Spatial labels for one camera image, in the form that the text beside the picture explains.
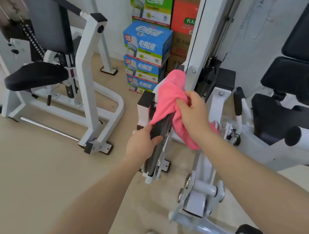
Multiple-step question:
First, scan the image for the person's left hand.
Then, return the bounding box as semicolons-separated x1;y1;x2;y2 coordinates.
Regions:
122;123;167;168

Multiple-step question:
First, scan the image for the person's right hand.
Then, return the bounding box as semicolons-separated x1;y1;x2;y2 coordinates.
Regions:
174;88;214;144

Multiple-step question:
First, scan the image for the pink towel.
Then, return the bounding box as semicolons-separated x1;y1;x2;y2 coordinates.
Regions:
143;65;221;156

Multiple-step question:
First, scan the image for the person's left forearm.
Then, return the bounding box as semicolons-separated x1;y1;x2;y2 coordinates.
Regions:
8;151;153;234

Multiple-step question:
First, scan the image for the person's right forearm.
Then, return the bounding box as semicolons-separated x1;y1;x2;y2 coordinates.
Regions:
196;115;309;234

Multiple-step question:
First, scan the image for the black weight plate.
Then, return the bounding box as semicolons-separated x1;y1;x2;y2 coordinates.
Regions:
137;111;184;177

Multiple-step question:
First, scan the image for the small blue box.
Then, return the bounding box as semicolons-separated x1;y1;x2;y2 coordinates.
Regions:
123;49;167;88
126;71;159;96

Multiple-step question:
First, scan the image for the white leg extension machine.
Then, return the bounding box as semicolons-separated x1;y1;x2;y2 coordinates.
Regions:
119;0;309;234

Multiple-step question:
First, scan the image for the black seat pad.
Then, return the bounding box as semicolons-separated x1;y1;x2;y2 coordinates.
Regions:
249;87;309;151

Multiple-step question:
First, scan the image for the large blue box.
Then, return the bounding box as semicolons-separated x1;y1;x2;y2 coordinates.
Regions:
121;16;178;72

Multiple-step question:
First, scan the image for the black cushion under white plate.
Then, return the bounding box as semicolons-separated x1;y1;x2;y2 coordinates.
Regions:
257;53;309;104

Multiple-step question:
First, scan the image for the green and white box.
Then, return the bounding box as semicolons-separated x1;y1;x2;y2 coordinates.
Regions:
129;0;182;34

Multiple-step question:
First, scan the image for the black roller pad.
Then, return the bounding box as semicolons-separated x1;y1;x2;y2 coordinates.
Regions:
234;221;268;234

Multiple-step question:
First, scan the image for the black backrest pad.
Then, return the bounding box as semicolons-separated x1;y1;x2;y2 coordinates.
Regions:
275;0;309;72

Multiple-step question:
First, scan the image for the white stepped gym frame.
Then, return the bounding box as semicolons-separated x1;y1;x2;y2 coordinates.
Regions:
0;0;131;170

